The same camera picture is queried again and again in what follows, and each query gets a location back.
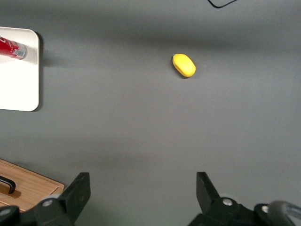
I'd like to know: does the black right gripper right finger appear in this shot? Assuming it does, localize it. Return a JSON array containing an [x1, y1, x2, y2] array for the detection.
[[196, 171, 255, 226]]

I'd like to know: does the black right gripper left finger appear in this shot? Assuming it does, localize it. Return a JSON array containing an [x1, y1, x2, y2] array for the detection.
[[34, 172, 92, 226]]

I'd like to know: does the white rectangular tray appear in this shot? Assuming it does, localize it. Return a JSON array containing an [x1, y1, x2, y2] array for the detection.
[[0, 26, 40, 112]]

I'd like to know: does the wooden drawer cabinet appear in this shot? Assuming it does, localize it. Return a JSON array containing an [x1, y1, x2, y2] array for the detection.
[[0, 159, 65, 213]]

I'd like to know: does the wooden drawer front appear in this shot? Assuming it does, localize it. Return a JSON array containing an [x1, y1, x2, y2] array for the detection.
[[0, 188, 59, 213], [0, 159, 65, 203]]

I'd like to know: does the yellow lemon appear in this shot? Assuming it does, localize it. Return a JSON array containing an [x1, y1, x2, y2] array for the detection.
[[172, 53, 197, 79]]

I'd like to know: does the black drawer handle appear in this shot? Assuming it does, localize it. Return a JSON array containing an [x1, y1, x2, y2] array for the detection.
[[0, 175, 16, 195]]

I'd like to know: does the pale wrapped wrist cable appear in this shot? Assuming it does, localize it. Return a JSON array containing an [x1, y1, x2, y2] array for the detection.
[[268, 200, 301, 221]]

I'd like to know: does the black cable on table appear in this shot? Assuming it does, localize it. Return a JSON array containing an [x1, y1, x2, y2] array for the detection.
[[206, 0, 238, 9]]

